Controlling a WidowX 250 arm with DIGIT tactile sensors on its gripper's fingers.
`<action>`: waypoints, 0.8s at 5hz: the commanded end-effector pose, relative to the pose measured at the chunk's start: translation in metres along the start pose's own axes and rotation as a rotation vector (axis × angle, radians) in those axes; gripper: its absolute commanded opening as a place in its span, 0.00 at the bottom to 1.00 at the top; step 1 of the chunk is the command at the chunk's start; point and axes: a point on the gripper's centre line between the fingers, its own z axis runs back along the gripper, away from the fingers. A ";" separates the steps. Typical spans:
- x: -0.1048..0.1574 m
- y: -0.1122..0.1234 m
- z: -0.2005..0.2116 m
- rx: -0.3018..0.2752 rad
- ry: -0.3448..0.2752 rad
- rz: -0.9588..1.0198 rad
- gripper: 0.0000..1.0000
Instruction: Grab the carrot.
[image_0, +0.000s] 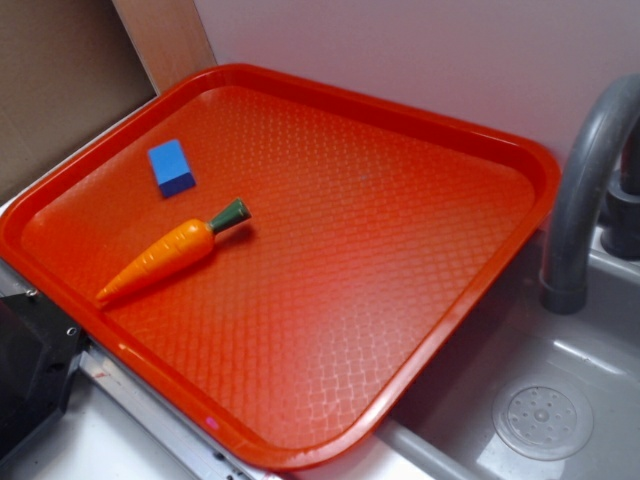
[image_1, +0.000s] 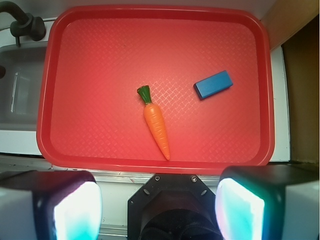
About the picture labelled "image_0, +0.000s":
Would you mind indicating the red plastic tray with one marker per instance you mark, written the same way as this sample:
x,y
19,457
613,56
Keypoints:
x,y
375,229

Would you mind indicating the blue rectangular block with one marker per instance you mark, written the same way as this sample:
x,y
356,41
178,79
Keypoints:
x,y
171,169

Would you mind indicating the light wooden board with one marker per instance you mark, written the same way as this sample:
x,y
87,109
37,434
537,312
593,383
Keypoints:
x,y
169,39

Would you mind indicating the grey toy sink basin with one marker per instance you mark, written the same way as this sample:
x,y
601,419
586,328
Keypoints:
x,y
518,392

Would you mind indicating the dark grey faucet knob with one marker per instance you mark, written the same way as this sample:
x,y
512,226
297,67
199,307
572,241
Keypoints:
x,y
621,235

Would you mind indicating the orange toy carrot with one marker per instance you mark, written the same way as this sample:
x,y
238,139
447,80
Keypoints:
x,y
184,245

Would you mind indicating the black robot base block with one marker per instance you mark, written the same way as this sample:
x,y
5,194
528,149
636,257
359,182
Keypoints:
x,y
40,350

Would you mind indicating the grey toy faucet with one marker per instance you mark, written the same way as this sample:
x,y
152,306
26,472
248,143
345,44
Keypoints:
x,y
580,201

